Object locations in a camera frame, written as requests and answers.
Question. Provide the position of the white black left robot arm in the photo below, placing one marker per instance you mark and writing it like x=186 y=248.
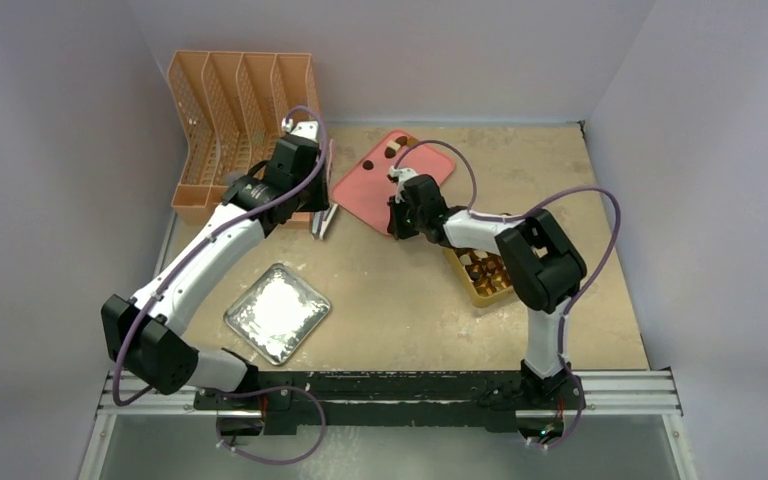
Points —
x=144 y=331

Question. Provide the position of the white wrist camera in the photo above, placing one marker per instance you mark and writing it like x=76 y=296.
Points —
x=399 y=176
x=309 y=130

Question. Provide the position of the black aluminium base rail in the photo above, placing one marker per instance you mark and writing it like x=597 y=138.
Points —
x=496 y=401

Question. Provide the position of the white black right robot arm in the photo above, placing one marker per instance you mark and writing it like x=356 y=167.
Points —
x=544 y=269

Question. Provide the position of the orange plastic file organizer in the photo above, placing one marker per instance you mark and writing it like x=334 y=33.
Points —
x=231 y=105

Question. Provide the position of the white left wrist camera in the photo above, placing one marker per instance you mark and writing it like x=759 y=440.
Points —
x=309 y=130

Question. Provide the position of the pink plastic tray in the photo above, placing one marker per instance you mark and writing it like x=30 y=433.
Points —
x=365 y=189

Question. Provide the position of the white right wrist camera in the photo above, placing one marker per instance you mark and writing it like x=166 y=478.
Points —
x=399 y=176

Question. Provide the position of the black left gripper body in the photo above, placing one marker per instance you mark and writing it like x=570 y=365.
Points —
x=315 y=202

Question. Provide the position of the pink tongs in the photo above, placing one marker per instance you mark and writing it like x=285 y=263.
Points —
x=328 y=167

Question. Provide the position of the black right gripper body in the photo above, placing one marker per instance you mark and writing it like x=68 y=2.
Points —
x=398 y=221

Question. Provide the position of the grey blue stapler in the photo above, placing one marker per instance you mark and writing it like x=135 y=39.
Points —
x=320 y=221

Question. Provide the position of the gold chocolate box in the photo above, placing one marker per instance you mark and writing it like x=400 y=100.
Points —
x=482 y=274

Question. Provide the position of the silver foil tray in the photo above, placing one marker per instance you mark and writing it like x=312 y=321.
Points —
x=277 y=313

